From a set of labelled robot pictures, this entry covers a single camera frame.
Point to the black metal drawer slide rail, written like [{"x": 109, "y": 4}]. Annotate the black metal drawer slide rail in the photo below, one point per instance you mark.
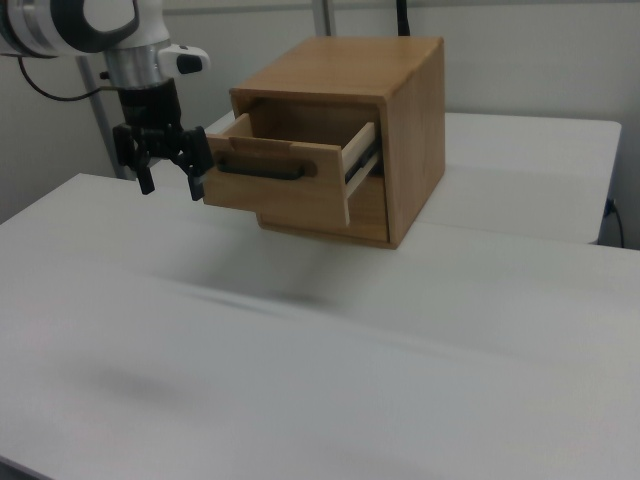
[{"x": 362, "y": 157}]

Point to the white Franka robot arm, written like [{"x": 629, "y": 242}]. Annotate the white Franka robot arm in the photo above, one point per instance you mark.
[{"x": 45, "y": 25}]

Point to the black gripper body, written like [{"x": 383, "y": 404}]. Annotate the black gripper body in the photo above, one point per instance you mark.
[{"x": 149, "y": 104}]

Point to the wooden drawer cabinet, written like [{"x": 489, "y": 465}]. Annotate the wooden drawer cabinet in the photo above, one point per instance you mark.
[{"x": 410, "y": 140}]

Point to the grey aluminium frame post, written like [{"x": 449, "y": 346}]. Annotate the grey aluminium frame post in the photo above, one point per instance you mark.
[
  {"x": 102, "y": 130},
  {"x": 324, "y": 17}
]

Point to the black pole behind cabinet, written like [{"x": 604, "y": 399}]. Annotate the black pole behind cabinet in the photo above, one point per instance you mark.
[{"x": 404, "y": 17}]

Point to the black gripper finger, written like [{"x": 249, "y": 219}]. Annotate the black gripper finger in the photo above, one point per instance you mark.
[
  {"x": 145, "y": 172},
  {"x": 194, "y": 160}
]

